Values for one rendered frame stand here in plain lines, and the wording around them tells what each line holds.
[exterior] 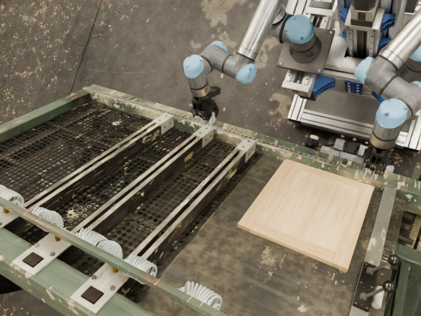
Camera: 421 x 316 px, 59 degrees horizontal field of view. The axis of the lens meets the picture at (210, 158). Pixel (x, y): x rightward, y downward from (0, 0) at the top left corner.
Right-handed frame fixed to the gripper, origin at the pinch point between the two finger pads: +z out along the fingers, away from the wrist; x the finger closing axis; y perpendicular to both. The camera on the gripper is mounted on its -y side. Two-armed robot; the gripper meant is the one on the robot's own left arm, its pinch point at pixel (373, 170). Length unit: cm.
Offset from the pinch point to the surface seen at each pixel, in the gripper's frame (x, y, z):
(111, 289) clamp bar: -57, 77, -13
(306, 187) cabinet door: -24.7, -3.9, 34.3
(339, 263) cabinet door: -0.4, 30.2, 18.6
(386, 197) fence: 8.5, -13.0, 36.0
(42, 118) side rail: -175, 14, 24
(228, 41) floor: -138, -139, 79
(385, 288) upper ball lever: 13.8, 38.6, 1.0
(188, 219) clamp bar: -58, 40, 12
